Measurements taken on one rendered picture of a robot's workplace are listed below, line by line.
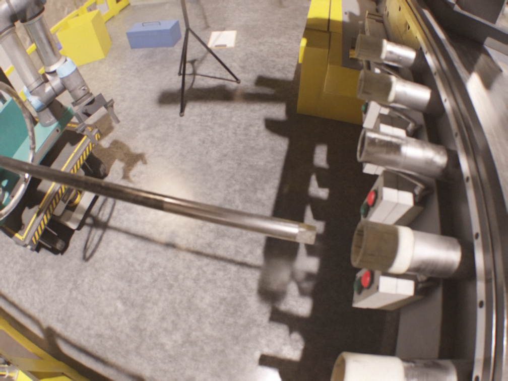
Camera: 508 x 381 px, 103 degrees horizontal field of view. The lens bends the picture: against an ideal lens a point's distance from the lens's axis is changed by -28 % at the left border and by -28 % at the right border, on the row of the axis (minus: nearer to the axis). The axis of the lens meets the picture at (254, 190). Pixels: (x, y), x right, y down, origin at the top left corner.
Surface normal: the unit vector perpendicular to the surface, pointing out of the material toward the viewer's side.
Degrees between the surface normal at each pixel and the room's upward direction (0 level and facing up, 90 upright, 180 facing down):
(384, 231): 11
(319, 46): 0
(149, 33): 90
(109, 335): 0
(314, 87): 90
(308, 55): 90
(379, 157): 71
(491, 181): 0
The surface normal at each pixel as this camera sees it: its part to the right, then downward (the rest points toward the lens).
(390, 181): -0.03, -0.52
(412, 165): -0.23, 0.62
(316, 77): -0.24, 0.83
